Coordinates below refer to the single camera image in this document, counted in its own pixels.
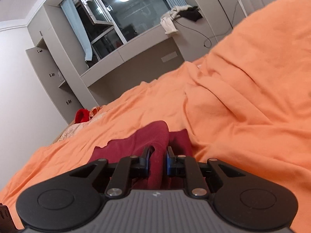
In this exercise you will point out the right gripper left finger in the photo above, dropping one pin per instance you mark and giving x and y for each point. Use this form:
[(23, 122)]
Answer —
[(72, 199)]

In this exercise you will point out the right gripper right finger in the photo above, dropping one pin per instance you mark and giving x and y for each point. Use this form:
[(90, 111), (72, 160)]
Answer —
[(239, 198)]

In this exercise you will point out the dark red knit garment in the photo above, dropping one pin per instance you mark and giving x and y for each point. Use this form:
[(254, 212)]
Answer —
[(156, 137)]

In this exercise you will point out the bright red cloth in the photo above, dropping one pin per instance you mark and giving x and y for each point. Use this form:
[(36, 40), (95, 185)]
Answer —
[(82, 116)]

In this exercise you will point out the pink patterned bedsheet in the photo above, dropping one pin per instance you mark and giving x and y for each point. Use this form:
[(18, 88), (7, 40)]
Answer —
[(95, 114)]

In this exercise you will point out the orange bed cover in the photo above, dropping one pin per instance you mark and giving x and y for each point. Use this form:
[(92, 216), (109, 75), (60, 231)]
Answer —
[(247, 102)]

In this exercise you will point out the grey built-in cabinet unit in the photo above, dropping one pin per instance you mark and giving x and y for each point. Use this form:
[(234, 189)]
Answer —
[(58, 58)]

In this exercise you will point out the black cloth on ledge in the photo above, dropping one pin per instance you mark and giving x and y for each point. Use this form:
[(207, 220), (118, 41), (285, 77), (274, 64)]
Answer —
[(191, 14)]

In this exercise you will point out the light blue curtain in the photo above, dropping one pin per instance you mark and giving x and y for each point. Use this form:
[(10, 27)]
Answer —
[(75, 22)]

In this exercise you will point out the white cloth on ledge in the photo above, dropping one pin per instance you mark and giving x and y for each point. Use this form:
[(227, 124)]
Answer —
[(167, 19)]

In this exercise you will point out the window with metal frame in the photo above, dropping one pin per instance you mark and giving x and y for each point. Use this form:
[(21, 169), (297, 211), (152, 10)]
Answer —
[(111, 23)]

